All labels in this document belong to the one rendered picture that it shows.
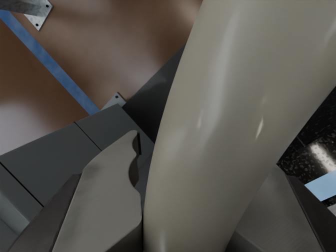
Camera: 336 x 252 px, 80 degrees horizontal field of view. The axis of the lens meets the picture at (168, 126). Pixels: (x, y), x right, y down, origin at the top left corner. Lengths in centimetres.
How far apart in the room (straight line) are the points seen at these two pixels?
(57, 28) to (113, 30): 40
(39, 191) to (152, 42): 92
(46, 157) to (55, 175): 8
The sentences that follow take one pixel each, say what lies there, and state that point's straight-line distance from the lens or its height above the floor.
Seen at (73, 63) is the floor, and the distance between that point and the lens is 155.
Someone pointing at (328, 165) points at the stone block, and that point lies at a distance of 52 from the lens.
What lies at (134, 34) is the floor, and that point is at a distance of 131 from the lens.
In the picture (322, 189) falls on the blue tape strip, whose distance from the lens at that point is 52.
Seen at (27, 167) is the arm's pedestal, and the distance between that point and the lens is 86.
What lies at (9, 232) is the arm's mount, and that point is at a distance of 88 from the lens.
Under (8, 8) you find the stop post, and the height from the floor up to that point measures 20.
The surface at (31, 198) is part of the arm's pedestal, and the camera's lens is 82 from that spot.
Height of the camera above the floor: 119
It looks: 65 degrees down
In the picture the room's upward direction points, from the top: 140 degrees counter-clockwise
